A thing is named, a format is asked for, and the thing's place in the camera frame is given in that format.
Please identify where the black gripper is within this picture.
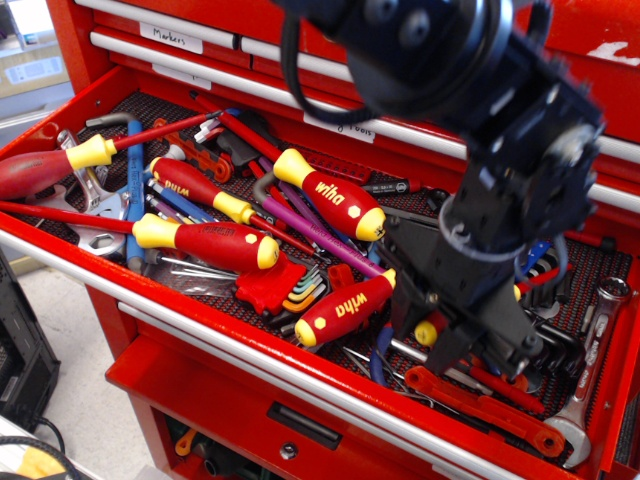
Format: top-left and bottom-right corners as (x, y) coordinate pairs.
(382, 204), (542, 378)

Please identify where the small red yellow screwdriver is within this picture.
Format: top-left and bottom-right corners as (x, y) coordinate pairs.
(414, 260), (574, 347)

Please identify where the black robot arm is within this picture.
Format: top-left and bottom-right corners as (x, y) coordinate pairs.
(281, 1), (603, 377)

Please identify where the red yellow wiha screwdriver centre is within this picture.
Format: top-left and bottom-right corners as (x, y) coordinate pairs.
(294, 269), (396, 347)

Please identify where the red yellow wiha screwdriver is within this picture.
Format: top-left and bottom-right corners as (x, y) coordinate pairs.
(190, 90), (386, 242)
(294, 269), (396, 347)

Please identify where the blue hex key holder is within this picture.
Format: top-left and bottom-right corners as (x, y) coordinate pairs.
(520, 240), (552, 275)

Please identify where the small black precision screwdriver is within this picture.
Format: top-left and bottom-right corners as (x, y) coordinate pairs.
(362, 179), (422, 196)

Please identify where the red yellow wiha screwdriver upper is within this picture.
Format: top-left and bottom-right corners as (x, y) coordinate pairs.
(190, 90), (386, 242)

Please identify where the orange red flat tool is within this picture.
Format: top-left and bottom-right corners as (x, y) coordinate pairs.
(404, 366), (566, 458)

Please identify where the red hex key holder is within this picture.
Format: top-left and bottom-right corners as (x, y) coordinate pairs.
(235, 253), (315, 315)

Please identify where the silver combination wrench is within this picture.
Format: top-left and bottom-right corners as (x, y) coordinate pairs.
(545, 277), (632, 470)

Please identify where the open red drawer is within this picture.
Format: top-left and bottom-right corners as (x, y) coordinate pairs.
(1, 56), (639, 479)

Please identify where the white cutting tools label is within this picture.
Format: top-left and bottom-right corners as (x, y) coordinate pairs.
(303, 113), (376, 144)

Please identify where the red tool chest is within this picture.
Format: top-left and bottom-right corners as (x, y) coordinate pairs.
(45, 0), (640, 480)

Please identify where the purple hex key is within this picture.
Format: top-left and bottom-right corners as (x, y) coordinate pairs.
(253, 172), (385, 278)

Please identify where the red yellow screwdriver front left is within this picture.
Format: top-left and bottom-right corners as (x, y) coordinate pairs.
(1, 201), (280, 273)

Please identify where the red black folding key set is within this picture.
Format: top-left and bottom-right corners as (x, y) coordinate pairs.
(158, 120), (234, 183)

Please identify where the slim red yellow screwdriver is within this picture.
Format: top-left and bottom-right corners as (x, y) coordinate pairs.
(150, 157), (321, 259)

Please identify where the silver adjustable wrench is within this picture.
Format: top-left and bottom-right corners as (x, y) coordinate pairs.
(27, 129), (132, 258)

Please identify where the grey large hex key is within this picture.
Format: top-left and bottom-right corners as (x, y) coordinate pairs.
(85, 112), (137, 128)

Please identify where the white markers label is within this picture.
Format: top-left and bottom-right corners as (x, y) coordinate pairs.
(139, 22), (204, 54)

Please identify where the black box on floor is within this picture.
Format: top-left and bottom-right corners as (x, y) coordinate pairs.
(1, 258), (60, 432)

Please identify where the dark red screwdriver far left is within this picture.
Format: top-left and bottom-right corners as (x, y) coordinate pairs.
(1, 111), (221, 200)

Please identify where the blue handled tool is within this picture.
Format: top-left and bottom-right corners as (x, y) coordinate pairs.
(126, 144), (145, 273)

